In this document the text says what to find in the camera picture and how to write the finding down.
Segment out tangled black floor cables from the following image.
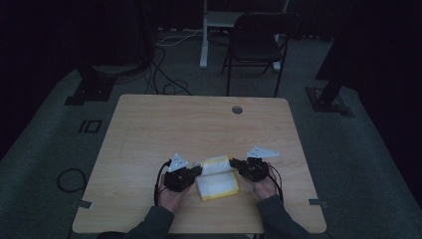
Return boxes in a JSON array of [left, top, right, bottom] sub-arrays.
[[143, 46, 193, 97]]

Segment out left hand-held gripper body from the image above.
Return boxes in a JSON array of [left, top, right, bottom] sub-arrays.
[[163, 152, 194, 193]]

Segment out white floor cable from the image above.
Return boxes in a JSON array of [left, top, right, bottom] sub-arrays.
[[154, 29, 204, 48]]

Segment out hand-held gripper black cable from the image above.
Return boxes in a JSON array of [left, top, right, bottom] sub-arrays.
[[153, 160, 172, 207], [267, 165, 285, 205]]

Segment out black stand base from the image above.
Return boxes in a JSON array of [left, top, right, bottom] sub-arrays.
[[305, 79, 355, 118], [64, 64, 117, 107]]

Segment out black folding chair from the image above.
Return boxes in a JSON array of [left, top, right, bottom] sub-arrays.
[[221, 12, 302, 98]]

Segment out white cloth with yellow edge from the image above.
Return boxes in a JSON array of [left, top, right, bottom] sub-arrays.
[[193, 154, 240, 201]]

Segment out white desk frame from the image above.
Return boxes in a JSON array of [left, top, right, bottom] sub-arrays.
[[199, 0, 290, 73]]

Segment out person's right hand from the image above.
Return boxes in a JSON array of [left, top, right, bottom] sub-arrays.
[[247, 163, 278, 201]]

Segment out person's left hand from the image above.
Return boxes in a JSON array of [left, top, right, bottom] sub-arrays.
[[157, 182, 190, 214]]

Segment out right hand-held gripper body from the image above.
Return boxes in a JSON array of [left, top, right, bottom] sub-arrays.
[[239, 145, 281, 183]]

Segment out right hand-held gripper black cable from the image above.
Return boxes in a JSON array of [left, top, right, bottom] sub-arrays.
[[267, 165, 285, 205]]

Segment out left hand-held gripper black cable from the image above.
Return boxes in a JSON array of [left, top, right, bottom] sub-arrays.
[[153, 160, 172, 207]]

